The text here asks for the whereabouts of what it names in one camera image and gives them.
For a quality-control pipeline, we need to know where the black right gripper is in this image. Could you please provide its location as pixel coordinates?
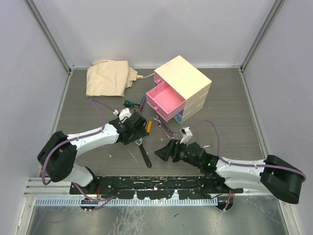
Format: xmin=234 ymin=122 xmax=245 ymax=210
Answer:
xmin=155 ymin=139 xmax=201 ymax=168

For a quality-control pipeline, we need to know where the orange handle screwdriver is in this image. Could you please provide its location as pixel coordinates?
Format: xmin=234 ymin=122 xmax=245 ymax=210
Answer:
xmin=145 ymin=121 xmax=152 ymax=141

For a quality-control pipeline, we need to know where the black adjustable wrench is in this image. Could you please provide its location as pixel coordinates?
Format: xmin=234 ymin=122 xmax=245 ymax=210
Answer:
xmin=136 ymin=138 xmax=152 ymax=168

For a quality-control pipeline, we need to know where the pastel mini drawer chest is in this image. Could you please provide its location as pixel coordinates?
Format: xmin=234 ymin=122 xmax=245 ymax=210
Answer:
xmin=146 ymin=55 xmax=212 ymax=124

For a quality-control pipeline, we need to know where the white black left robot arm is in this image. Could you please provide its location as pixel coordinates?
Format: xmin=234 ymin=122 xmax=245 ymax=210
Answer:
xmin=37 ymin=113 xmax=147 ymax=194

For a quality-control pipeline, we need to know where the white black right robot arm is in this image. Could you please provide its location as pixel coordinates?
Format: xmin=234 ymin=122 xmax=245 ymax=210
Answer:
xmin=155 ymin=140 xmax=304 ymax=204

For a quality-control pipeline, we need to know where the silver ratchet wrench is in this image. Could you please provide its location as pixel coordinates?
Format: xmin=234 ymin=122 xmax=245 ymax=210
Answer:
xmin=157 ymin=122 xmax=175 ymax=139

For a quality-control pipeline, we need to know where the silver combination wrench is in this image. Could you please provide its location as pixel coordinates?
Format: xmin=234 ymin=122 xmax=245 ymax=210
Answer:
xmin=154 ymin=115 xmax=176 ymax=139

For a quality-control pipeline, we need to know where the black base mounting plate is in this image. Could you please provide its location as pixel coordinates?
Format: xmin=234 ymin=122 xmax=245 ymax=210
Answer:
xmin=80 ymin=176 xmax=231 ymax=200

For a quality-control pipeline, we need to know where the beige folded cloth bag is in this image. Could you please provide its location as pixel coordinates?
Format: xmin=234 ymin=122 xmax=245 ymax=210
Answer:
xmin=86 ymin=60 xmax=154 ymax=97

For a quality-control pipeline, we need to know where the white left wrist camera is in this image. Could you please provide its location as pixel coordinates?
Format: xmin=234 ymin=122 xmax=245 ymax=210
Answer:
xmin=115 ymin=108 xmax=132 ymax=123

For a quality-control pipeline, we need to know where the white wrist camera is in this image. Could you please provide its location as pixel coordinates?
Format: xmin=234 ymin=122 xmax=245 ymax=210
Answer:
xmin=180 ymin=127 xmax=193 ymax=144
xmin=115 ymin=108 xmax=132 ymax=123

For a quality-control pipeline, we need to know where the green handle screwdriver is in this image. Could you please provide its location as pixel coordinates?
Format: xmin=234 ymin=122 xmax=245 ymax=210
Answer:
xmin=123 ymin=100 xmax=140 ymax=108

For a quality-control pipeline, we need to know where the blue red handle screwdriver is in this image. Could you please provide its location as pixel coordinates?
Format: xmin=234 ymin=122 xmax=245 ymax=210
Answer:
xmin=138 ymin=96 xmax=146 ymax=113

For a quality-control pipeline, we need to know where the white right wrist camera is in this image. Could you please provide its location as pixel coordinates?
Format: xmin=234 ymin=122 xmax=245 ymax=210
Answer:
xmin=180 ymin=127 xmax=193 ymax=144

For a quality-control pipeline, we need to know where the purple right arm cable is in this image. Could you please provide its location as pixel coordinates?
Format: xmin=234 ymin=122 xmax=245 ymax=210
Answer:
xmin=190 ymin=119 xmax=308 ymax=183

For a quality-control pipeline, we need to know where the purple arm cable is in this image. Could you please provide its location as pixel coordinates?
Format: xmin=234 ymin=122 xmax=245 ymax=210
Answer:
xmin=190 ymin=119 xmax=308 ymax=183
xmin=41 ymin=98 xmax=118 ymax=211

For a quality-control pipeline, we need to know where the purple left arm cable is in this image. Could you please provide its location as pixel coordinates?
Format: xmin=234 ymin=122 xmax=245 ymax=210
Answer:
xmin=41 ymin=98 xmax=118 ymax=211

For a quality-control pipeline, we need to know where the aluminium frame rail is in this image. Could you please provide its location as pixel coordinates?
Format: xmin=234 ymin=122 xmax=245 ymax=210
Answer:
xmin=24 ymin=178 xmax=71 ymax=197

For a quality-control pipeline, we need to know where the light blue cable duct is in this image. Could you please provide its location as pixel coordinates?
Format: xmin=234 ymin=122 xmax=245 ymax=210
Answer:
xmin=34 ymin=197 xmax=218 ymax=207

